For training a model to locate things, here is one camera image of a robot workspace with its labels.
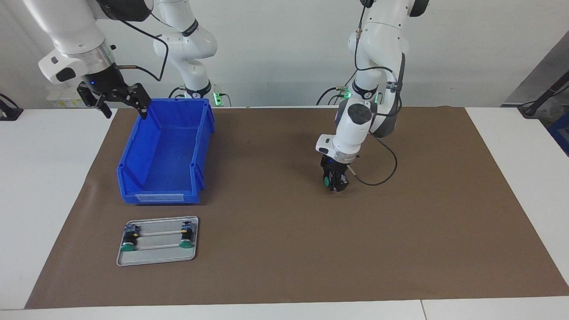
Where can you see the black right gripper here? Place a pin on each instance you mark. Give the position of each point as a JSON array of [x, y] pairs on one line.
[[106, 80]]

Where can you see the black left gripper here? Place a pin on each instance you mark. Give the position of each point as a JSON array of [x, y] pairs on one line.
[[335, 165]]

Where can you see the green push button white base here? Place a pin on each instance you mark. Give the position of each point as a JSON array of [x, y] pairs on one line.
[[327, 181]]

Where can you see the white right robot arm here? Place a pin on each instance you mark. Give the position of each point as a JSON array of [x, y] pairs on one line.
[[191, 49]]

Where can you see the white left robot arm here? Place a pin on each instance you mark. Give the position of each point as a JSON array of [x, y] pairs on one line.
[[378, 35]]

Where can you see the green push button clear base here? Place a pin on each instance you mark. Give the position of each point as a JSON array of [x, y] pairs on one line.
[[129, 242]]

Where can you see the green push button black base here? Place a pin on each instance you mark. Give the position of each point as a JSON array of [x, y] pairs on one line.
[[186, 240]]

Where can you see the blue plastic storage bin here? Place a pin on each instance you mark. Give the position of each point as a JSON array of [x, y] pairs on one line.
[[164, 155]]

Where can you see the green lit base connector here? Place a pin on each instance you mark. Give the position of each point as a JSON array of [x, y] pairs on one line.
[[345, 93], [218, 95]]

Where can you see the brown table mat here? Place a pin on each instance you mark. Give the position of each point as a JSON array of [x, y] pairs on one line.
[[284, 249]]

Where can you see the black clamp stand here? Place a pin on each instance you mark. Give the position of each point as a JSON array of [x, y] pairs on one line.
[[9, 113]]

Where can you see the thin metal rod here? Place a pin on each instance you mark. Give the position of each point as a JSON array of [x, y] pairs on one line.
[[160, 232], [158, 245]]

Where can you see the silver metal tray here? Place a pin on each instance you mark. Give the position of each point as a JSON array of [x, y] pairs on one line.
[[155, 257]]

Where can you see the black stand pole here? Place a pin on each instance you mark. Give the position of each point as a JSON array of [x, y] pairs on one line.
[[544, 95]]

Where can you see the blue crate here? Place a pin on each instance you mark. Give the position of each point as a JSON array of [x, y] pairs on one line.
[[561, 133]]

